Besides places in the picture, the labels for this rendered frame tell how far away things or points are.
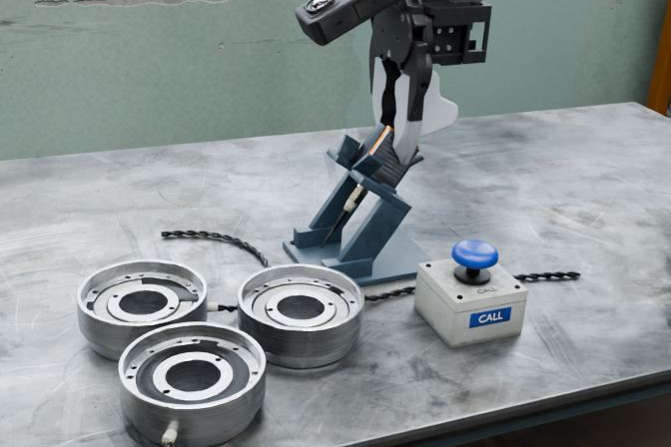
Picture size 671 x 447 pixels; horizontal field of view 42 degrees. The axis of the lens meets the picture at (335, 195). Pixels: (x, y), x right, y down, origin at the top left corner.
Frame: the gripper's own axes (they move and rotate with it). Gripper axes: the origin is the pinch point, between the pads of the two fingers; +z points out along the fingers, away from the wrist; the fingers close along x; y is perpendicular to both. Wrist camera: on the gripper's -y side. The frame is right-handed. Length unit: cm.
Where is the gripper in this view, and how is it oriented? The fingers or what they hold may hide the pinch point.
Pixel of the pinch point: (390, 146)
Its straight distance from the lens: 83.1
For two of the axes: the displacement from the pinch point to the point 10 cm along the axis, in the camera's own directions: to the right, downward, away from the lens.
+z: -0.5, 9.1, 4.1
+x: -3.9, -4.0, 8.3
